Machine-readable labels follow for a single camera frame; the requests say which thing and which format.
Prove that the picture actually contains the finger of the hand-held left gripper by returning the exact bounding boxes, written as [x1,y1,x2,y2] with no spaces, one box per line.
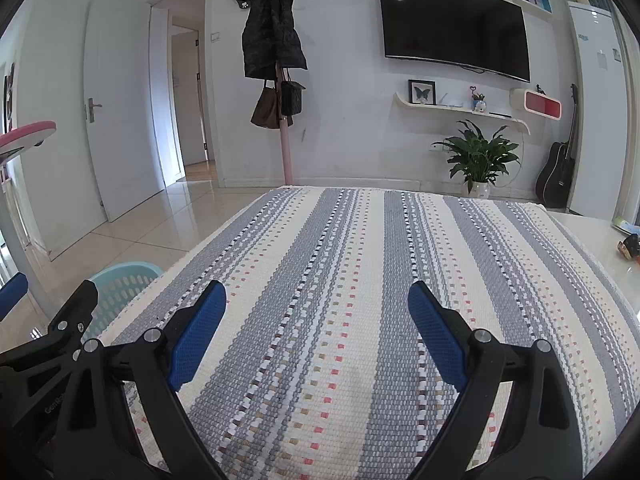
[0,272,28,322]
[0,279,99,368]

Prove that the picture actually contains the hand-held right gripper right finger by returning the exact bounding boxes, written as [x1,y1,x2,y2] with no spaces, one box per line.
[407,281,586,480]

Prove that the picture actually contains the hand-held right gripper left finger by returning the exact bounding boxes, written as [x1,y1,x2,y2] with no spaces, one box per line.
[52,280,228,480]

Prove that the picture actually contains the teal plastic basket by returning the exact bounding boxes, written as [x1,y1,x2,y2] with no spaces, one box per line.
[80,261,166,343]

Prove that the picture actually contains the grey striped woven table cloth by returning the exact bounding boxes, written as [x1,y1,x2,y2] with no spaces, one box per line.
[97,186,640,480]

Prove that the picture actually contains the green potted plant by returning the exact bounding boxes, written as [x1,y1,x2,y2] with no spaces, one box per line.
[432,120,521,183]

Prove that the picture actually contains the pink coat rack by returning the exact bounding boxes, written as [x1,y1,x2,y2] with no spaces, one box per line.
[252,0,298,186]

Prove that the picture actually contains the black acoustic guitar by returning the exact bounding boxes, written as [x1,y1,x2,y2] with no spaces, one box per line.
[535,84,581,206]

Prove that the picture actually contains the white door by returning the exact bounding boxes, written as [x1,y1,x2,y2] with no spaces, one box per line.
[82,0,166,223]

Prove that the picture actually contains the brown handbag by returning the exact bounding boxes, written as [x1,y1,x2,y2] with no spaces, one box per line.
[250,80,281,129]

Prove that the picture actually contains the framed butterfly picture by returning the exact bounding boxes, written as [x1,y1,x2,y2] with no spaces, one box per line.
[407,80,437,106]

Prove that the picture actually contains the black handbag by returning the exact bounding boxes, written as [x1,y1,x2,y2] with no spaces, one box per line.
[280,67,307,117]

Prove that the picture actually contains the red white box shelf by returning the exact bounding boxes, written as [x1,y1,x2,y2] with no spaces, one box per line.
[510,88,562,123]

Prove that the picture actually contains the white refrigerator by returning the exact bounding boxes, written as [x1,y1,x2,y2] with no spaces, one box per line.
[566,0,636,221]

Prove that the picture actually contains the black coat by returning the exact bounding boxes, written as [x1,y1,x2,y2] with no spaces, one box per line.
[241,0,308,81]

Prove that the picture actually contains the dark framed wall picture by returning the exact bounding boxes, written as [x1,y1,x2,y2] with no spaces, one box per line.
[2,62,16,136]

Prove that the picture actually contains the white curved wall shelf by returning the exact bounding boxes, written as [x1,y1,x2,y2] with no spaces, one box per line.
[394,91,531,135]

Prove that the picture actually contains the black wall television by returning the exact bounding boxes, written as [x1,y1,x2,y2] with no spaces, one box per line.
[376,0,532,83]

